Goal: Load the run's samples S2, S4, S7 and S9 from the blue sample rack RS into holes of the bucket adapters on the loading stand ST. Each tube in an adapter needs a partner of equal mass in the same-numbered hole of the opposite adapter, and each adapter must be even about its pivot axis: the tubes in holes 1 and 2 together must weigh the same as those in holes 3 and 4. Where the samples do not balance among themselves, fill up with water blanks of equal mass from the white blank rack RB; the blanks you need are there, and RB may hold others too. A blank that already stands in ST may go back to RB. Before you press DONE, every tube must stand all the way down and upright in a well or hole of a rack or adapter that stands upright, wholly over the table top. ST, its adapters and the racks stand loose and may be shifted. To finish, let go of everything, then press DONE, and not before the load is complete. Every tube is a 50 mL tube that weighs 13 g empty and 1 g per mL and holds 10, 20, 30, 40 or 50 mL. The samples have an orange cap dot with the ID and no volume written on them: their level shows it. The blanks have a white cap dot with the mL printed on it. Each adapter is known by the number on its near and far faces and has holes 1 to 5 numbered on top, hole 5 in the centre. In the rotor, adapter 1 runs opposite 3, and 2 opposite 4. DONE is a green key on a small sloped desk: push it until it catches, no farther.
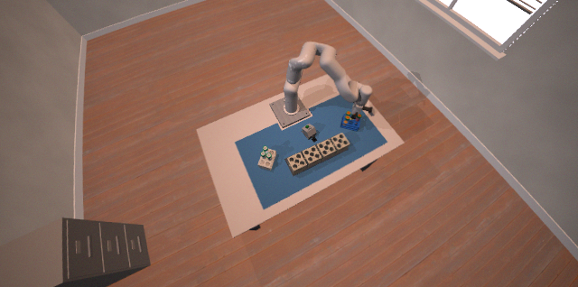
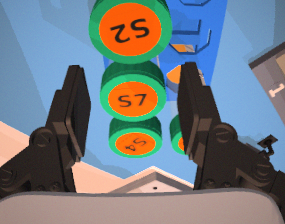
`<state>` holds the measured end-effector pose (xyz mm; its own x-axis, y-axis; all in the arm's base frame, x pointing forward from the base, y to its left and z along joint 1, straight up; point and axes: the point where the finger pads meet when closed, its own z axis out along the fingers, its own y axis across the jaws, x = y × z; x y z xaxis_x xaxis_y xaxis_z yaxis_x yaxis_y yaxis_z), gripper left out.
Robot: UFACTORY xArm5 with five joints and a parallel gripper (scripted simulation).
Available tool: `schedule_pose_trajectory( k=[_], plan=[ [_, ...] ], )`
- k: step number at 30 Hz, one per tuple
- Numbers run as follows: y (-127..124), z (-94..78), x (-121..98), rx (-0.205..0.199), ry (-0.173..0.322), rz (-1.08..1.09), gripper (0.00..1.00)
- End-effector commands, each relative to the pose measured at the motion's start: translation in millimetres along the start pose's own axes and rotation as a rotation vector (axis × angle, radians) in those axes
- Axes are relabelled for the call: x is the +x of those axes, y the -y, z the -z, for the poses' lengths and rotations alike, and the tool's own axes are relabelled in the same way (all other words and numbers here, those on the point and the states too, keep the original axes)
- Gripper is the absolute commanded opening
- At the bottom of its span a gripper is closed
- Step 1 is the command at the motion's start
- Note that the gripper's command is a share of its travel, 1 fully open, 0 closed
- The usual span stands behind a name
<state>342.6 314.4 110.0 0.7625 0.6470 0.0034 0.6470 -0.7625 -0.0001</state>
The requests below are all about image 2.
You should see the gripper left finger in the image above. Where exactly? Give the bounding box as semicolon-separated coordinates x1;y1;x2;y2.
0;65;91;200

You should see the blue tube rack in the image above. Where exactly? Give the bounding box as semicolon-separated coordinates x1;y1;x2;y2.
158;0;228;101

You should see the blue flat mat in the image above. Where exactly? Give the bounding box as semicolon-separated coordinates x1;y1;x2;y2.
0;0;285;185

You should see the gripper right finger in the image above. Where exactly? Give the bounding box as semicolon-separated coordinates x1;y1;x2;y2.
177;62;285;223

